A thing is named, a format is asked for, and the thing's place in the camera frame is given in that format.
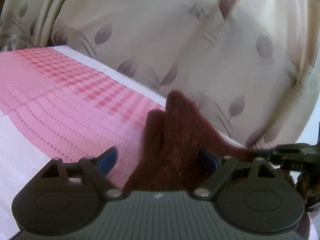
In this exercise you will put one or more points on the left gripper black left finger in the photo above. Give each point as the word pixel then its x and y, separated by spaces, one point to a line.
pixel 72 199

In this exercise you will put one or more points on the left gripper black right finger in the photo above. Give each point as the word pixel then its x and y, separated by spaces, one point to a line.
pixel 250 195

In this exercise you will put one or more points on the dark maroon knitted garment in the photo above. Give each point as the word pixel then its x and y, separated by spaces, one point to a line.
pixel 172 140

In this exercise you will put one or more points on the pink white checkered bedsheet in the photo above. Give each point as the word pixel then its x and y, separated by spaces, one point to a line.
pixel 56 102

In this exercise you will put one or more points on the beige leaf print curtain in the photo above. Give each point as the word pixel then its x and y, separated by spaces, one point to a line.
pixel 249 65

